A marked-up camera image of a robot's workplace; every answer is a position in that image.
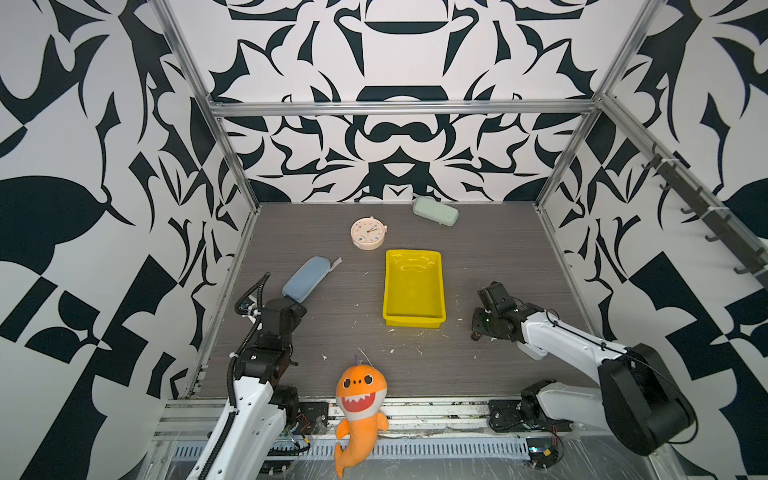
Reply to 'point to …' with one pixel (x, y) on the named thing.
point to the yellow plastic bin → (413, 293)
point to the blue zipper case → (308, 278)
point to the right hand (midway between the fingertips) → (479, 320)
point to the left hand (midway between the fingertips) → (282, 305)
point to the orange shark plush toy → (361, 394)
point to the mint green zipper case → (444, 214)
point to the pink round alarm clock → (368, 233)
